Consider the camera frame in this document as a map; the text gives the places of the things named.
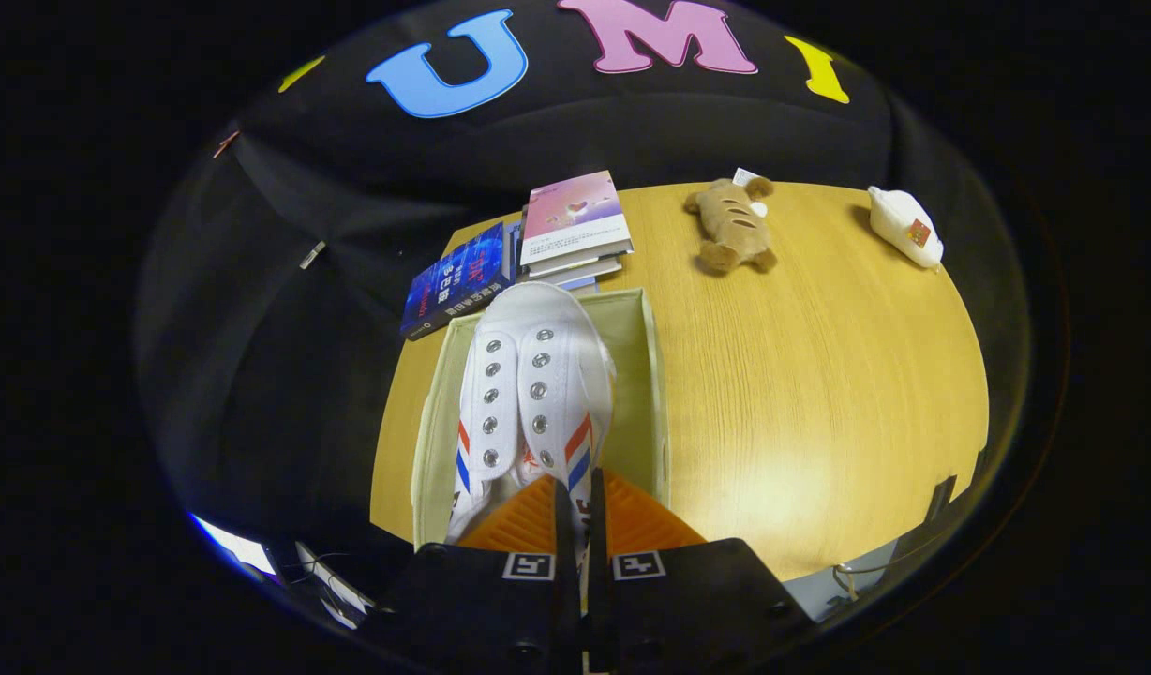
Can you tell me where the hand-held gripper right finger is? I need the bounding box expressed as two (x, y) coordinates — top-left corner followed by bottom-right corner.
(589, 472), (815, 675)

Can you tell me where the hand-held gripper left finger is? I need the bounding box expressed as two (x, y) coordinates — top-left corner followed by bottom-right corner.
(364, 473), (582, 675)

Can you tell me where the cream fabric storage box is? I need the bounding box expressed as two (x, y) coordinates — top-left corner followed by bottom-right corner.
(411, 286), (673, 550)

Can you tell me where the white canvas shoe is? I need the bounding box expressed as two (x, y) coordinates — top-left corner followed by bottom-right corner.
(443, 281), (618, 563)

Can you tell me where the computer monitor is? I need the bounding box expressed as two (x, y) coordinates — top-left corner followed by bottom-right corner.
(188, 512), (278, 578)

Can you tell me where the black backdrop cloth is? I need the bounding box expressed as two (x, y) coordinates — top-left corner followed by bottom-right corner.
(135, 0), (914, 601)

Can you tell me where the blue cover book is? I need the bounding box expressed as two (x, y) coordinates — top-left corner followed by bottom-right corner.
(398, 221), (517, 341)

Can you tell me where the white book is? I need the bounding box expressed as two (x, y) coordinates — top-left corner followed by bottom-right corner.
(523, 251), (625, 292)

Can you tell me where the brown plush toy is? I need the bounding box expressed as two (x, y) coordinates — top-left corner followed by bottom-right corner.
(682, 175), (779, 276)

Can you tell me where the pink cover book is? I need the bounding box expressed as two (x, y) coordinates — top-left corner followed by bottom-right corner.
(518, 170), (635, 271)

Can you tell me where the white plush toy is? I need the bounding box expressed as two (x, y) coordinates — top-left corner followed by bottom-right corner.
(865, 185), (945, 271)

